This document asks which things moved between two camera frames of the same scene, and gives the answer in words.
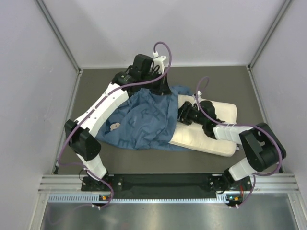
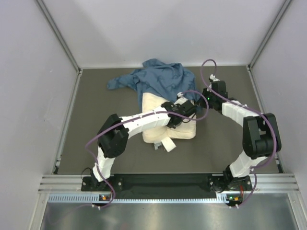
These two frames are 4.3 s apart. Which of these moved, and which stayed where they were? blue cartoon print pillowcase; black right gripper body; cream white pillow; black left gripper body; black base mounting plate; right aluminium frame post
Moved: cream white pillow; black left gripper body; blue cartoon print pillowcase; black right gripper body
Stayed: black base mounting plate; right aluminium frame post
